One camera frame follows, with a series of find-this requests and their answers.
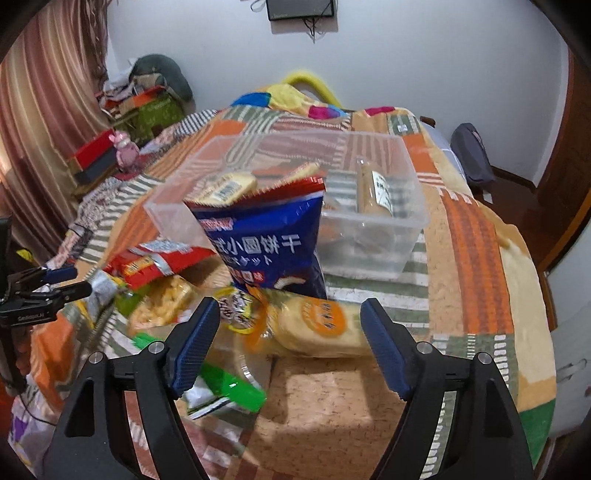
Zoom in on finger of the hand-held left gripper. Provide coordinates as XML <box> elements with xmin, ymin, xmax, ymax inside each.
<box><xmin>8</xmin><ymin>266</ymin><xmax>79</xmax><ymax>288</ymax></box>
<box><xmin>0</xmin><ymin>281</ymin><xmax>94</xmax><ymax>329</ymax></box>

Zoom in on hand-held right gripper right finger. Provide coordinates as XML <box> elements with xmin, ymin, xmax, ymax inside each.
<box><xmin>359</xmin><ymin>298</ymin><xmax>549</xmax><ymax>480</ymax></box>

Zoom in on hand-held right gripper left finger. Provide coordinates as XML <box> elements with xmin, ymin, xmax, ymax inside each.
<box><xmin>44</xmin><ymin>296</ymin><xmax>221</xmax><ymax>480</ymax></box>

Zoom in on orange rice cracker packet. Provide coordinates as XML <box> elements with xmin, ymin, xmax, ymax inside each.
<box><xmin>217</xmin><ymin>286</ymin><xmax>376</xmax><ymax>359</ymax></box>

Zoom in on clear plastic container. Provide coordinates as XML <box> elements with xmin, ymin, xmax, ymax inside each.
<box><xmin>144</xmin><ymin>130</ymin><xmax>428</xmax><ymax>281</ymax></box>

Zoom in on silver snack packet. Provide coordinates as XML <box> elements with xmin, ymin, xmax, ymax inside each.
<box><xmin>84</xmin><ymin>269</ymin><xmax>131</xmax><ymax>329</ymax></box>

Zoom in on yellow corn snack packet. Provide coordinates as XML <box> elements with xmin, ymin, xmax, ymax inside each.
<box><xmin>127</xmin><ymin>274</ymin><xmax>198</xmax><ymax>337</ymax></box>

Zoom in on green and white packet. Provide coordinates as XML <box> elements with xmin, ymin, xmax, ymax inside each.
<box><xmin>131</xmin><ymin>332</ymin><xmax>269</xmax><ymax>419</ymax></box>

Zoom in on red snack packet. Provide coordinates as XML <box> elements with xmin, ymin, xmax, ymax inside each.
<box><xmin>102</xmin><ymin>239</ymin><xmax>216</xmax><ymax>290</ymax></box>

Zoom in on red box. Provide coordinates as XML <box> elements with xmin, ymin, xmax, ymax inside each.
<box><xmin>68</xmin><ymin>129</ymin><xmax>117</xmax><ymax>184</ymax></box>

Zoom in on patchwork blanket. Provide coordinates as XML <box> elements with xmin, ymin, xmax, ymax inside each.
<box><xmin>9</xmin><ymin>82</ymin><xmax>558</xmax><ymax>480</ymax></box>

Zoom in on blue snack bag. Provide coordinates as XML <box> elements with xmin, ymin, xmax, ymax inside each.
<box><xmin>184</xmin><ymin>178</ymin><xmax>329</xmax><ymax>302</ymax></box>

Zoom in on pink plush toy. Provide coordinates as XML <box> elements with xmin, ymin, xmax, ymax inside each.
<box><xmin>113</xmin><ymin>130</ymin><xmax>141</xmax><ymax>173</ymax></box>

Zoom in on striped pink curtain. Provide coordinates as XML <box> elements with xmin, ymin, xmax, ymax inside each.
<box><xmin>0</xmin><ymin>0</ymin><xmax>115</xmax><ymax>261</ymax></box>

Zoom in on tan sausage packet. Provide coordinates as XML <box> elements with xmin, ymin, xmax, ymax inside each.
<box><xmin>355</xmin><ymin>158</ymin><xmax>396</xmax><ymax>217</ymax></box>

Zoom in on green cardboard box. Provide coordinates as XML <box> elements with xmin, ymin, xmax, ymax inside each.
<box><xmin>110</xmin><ymin>87</ymin><xmax>184</xmax><ymax>145</ymax></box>

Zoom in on white cabinet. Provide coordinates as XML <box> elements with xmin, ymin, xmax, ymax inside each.
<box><xmin>547</xmin><ymin>249</ymin><xmax>591</xmax><ymax>437</ymax></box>

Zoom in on pile of clothes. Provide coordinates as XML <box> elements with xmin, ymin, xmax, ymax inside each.
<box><xmin>98</xmin><ymin>75</ymin><xmax>140</xmax><ymax>112</ymax></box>

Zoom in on dark backpack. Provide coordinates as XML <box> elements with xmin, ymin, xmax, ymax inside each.
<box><xmin>450</xmin><ymin>123</ymin><xmax>496</xmax><ymax>188</ymax></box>

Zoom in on black television cables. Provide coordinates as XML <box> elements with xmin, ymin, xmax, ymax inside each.
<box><xmin>301</xmin><ymin>16</ymin><xmax>325</xmax><ymax>45</ymax></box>

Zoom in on black wall television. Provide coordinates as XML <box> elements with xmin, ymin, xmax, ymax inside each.
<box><xmin>265</xmin><ymin>0</ymin><xmax>337</xmax><ymax>22</ymax></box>

